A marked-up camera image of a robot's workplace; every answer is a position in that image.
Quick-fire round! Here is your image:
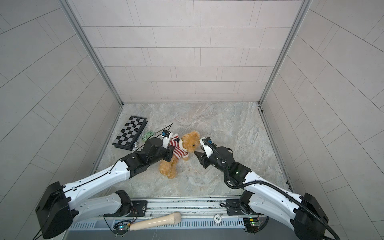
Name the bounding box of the knitted american flag sweater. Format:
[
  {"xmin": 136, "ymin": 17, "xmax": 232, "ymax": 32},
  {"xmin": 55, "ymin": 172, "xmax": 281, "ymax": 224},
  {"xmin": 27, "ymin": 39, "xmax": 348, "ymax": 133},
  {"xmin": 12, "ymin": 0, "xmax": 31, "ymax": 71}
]
[{"xmin": 169, "ymin": 134, "xmax": 189, "ymax": 161}]

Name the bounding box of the tan plush teddy bear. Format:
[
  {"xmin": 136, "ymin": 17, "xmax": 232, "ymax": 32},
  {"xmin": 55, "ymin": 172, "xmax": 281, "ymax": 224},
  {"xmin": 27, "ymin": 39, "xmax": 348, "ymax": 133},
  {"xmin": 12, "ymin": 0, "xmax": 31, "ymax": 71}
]
[{"xmin": 159, "ymin": 131, "xmax": 200, "ymax": 179}]

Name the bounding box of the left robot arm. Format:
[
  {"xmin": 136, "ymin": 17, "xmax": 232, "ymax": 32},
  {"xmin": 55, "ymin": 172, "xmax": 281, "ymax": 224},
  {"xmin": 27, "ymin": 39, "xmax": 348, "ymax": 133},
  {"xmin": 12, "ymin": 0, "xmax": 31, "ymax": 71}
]
[{"xmin": 34, "ymin": 138, "xmax": 175, "ymax": 240}]

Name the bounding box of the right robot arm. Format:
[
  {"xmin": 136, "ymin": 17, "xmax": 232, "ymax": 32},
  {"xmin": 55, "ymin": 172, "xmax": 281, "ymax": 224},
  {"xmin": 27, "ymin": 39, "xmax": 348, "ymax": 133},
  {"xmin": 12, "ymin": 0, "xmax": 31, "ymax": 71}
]
[{"xmin": 194, "ymin": 146, "xmax": 329, "ymax": 240}]

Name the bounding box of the clear bag of green bricks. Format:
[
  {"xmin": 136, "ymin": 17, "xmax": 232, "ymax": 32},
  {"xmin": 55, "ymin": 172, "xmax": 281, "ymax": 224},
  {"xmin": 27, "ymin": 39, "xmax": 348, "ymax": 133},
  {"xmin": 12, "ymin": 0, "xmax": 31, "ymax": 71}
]
[{"xmin": 142, "ymin": 131, "xmax": 154, "ymax": 142}]

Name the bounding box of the silver foil wrapped item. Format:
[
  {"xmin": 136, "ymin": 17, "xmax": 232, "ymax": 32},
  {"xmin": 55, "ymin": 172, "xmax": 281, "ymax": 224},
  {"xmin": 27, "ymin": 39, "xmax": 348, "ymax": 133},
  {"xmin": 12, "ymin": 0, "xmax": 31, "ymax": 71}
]
[{"xmin": 133, "ymin": 142, "xmax": 139, "ymax": 151}]

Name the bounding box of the folded black white chessboard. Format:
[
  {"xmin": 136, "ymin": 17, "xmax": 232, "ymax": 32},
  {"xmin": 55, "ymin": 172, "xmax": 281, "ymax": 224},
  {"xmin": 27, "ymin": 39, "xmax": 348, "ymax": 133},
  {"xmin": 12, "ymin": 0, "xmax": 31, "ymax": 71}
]
[{"xmin": 112, "ymin": 116, "xmax": 148, "ymax": 151}]

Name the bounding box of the round white sticker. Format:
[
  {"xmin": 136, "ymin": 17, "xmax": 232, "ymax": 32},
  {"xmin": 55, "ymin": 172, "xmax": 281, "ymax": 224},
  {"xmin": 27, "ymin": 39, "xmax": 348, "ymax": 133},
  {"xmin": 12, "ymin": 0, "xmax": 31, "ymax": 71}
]
[{"xmin": 214, "ymin": 214, "xmax": 222, "ymax": 225}]

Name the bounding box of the right green circuit board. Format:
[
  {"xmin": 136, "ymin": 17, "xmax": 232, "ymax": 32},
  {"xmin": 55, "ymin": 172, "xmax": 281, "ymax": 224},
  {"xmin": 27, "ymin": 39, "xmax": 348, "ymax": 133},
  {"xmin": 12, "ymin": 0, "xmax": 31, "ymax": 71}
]
[{"xmin": 243, "ymin": 218, "xmax": 261, "ymax": 234}]

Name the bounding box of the green circuit board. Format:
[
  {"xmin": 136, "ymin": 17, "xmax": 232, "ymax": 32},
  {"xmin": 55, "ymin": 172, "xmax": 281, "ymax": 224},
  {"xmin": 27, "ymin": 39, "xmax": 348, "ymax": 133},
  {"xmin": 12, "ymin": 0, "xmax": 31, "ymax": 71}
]
[
  {"xmin": 113, "ymin": 220, "xmax": 132, "ymax": 236},
  {"xmin": 243, "ymin": 218, "xmax": 261, "ymax": 234}
]

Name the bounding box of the left green circuit board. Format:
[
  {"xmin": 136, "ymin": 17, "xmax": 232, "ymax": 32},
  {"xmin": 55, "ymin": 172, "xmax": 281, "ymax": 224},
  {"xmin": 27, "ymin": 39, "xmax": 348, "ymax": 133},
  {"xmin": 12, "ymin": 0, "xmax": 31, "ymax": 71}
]
[{"xmin": 113, "ymin": 220, "xmax": 132, "ymax": 236}]

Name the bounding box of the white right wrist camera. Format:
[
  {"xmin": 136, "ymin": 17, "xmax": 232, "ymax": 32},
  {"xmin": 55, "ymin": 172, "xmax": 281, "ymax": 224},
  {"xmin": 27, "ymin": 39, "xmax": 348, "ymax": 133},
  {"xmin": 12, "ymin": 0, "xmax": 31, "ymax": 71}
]
[{"xmin": 200, "ymin": 138, "xmax": 214, "ymax": 158}]

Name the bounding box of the black corrugated right cable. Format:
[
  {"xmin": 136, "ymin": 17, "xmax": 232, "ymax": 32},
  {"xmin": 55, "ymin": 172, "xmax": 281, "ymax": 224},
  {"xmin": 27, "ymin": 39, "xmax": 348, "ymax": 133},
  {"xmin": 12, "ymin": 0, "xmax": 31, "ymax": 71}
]
[{"xmin": 206, "ymin": 139, "xmax": 341, "ymax": 240}]

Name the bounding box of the black left camera cable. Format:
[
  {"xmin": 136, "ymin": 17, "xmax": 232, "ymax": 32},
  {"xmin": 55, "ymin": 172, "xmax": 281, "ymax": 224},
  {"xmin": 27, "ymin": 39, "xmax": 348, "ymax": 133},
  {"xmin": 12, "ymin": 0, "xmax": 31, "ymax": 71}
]
[{"xmin": 107, "ymin": 122, "xmax": 174, "ymax": 172}]

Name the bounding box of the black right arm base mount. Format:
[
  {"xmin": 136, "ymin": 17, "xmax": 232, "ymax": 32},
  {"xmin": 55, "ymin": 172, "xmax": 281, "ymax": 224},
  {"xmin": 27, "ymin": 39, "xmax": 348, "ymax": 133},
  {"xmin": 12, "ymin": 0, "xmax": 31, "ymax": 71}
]
[{"xmin": 220, "ymin": 191, "xmax": 262, "ymax": 216}]

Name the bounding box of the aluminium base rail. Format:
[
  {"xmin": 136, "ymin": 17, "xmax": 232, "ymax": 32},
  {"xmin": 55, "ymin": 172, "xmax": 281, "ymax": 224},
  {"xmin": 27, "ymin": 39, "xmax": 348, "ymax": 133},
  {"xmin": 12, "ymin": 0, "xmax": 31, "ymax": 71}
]
[{"xmin": 59, "ymin": 196, "xmax": 307, "ymax": 232}]

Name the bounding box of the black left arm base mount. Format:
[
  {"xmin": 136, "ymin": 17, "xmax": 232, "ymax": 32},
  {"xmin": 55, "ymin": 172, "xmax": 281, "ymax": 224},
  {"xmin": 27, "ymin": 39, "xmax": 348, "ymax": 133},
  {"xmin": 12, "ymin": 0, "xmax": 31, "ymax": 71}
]
[{"xmin": 104, "ymin": 190, "xmax": 148, "ymax": 217}]

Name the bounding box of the beige cylindrical handle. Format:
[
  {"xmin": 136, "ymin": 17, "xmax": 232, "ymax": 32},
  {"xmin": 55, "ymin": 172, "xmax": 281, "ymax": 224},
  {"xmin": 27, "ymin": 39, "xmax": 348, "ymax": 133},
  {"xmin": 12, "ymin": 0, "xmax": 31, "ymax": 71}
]
[{"xmin": 129, "ymin": 212, "xmax": 182, "ymax": 231}]

